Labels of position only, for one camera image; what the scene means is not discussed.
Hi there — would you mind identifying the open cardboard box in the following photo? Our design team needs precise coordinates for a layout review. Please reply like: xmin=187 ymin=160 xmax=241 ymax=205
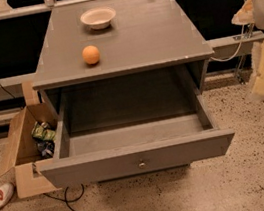
xmin=0 ymin=81 xmax=57 ymax=198

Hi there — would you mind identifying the blue snack bag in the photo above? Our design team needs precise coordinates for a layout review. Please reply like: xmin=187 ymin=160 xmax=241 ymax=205
xmin=36 ymin=141 xmax=55 ymax=159

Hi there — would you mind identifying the white hanging cable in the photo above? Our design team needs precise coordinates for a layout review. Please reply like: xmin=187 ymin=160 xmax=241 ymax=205
xmin=199 ymin=0 xmax=264 ymax=65

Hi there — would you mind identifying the round metal drawer knob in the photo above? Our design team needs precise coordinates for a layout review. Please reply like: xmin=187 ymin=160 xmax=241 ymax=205
xmin=138 ymin=161 xmax=147 ymax=169

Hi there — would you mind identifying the orange fruit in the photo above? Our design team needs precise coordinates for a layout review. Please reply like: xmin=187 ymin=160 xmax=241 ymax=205
xmin=82 ymin=45 xmax=100 ymax=65

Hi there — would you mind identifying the grey open top drawer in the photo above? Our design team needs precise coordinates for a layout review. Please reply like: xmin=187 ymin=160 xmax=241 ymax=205
xmin=41 ymin=68 xmax=234 ymax=188

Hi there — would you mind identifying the green snack bag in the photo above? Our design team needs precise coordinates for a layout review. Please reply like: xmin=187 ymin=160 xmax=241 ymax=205
xmin=31 ymin=122 xmax=56 ymax=142

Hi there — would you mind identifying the white paper bowl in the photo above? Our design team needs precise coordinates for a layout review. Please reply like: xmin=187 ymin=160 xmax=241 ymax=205
xmin=80 ymin=6 xmax=116 ymax=30

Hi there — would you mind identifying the grey wooden cabinet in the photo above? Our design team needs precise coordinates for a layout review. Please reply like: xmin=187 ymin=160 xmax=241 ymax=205
xmin=19 ymin=0 xmax=234 ymax=191

